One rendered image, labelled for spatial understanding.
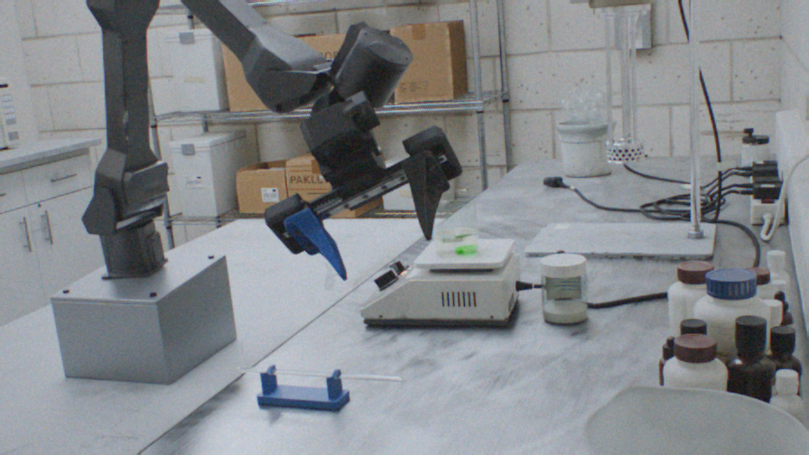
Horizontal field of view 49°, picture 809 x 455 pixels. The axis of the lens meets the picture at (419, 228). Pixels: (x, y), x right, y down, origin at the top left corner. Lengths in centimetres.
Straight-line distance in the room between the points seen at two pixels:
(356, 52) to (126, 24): 31
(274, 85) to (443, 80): 245
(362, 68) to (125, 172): 38
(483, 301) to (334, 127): 43
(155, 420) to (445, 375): 32
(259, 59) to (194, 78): 290
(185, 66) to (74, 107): 97
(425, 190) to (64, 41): 392
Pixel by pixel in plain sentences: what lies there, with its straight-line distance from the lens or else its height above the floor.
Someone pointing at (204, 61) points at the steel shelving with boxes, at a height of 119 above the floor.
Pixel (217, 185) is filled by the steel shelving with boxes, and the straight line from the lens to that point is 379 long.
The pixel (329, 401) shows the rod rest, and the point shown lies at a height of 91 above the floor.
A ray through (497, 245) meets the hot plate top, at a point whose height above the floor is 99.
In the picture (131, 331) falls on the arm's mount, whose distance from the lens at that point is 112.
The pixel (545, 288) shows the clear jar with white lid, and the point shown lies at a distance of 116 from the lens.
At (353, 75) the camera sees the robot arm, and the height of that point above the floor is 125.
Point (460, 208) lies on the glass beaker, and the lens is 116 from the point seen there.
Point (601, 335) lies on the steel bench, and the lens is 113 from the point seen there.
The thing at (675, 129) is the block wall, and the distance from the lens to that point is 356.
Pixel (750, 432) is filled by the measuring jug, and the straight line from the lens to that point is 61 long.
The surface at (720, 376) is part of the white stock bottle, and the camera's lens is 83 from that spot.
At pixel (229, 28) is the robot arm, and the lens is 96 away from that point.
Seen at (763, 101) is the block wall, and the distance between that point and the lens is 354.
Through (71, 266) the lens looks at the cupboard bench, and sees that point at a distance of 412.
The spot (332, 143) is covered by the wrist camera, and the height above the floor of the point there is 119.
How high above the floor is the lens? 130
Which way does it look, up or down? 13 degrees down
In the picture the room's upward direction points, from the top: 5 degrees counter-clockwise
